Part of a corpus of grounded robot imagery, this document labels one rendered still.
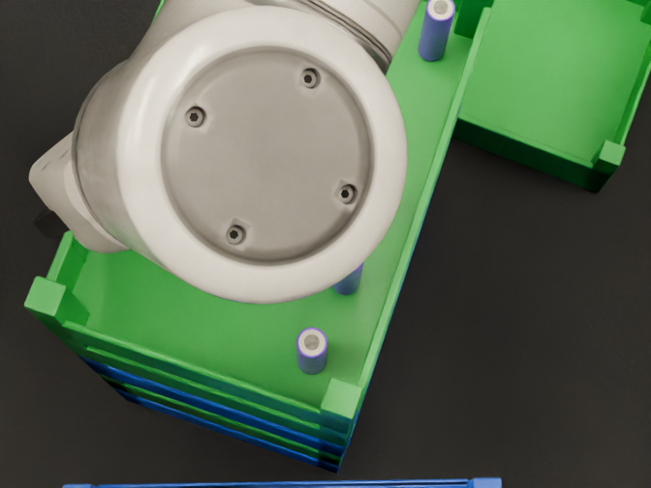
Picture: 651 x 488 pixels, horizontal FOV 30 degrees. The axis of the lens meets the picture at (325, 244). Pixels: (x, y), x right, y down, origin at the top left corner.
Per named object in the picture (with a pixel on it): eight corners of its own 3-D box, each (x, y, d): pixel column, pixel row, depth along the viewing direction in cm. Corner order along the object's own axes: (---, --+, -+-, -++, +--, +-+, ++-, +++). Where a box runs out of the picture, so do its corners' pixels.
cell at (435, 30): (421, 33, 82) (431, -11, 76) (448, 42, 82) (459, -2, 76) (414, 56, 82) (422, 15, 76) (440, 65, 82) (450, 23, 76)
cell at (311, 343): (302, 342, 77) (301, 321, 71) (329, 351, 77) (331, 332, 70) (293, 369, 76) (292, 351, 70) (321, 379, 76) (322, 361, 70)
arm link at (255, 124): (146, -19, 45) (37, 206, 44) (218, -84, 32) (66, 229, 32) (341, 85, 47) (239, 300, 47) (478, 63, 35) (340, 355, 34)
